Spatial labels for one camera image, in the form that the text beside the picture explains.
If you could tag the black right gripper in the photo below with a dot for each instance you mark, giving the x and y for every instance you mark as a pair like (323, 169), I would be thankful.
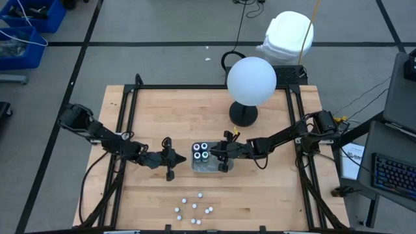
(237, 150)

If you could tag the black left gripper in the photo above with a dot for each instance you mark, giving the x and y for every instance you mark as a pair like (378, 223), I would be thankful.
(159, 159)

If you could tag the large green-tip coloring bottle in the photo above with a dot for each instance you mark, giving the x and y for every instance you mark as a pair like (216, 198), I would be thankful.
(204, 155)

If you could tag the large blue-tip coloring bottle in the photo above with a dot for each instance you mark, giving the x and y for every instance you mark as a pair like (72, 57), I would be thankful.
(204, 145)

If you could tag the clear plastic tray with batteries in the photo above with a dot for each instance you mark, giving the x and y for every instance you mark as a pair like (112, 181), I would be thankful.
(208, 167)

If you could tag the large black-tip coloring bottle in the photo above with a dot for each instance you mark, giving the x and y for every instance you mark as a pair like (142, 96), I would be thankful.
(197, 156)

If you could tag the large purple-tip coloring bottle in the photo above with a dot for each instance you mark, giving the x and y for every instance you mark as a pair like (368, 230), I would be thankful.
(196, 147)

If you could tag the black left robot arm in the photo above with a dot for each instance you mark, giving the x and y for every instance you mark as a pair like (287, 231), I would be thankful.
(104, 133)

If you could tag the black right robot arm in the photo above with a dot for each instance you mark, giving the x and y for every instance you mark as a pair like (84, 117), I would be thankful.
(279, 136)

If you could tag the white globe table lamp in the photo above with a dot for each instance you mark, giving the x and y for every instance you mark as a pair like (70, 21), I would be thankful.
(252, 81)

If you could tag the black power adapter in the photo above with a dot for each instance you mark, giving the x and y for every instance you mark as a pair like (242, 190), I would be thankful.
(343, 127)

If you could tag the white printed paper sheet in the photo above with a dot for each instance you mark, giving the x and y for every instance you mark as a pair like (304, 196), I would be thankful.
(351, 162)

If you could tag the black workstation stand leg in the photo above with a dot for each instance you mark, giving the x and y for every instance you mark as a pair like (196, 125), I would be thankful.
(360, 130)

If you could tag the grey workstation shelf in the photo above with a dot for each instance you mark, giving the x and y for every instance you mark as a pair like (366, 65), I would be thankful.
(399, 97)
(373, 143)

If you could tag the black backlit keyboard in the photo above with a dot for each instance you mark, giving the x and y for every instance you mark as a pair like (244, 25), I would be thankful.
(395, 175)

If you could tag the blue plastic storage crate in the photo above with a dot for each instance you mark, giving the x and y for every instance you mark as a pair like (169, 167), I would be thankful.
(48, 24)
(29, 58)

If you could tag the grey metal bar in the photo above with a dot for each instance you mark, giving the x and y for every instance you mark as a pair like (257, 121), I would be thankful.
(13, 79)

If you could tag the black robot parts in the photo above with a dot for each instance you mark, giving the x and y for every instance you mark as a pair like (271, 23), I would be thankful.
(32, 12)

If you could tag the black electronic device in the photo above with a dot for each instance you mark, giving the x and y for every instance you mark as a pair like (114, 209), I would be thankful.
(411, 68)

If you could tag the black aluminium table frame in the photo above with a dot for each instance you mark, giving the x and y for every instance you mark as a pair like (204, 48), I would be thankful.
(178, 86)

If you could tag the silver front bracket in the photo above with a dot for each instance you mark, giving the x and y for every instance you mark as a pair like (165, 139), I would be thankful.
(122, 232)

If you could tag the black workstation post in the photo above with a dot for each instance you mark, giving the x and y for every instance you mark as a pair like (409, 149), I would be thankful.
(372, 211)

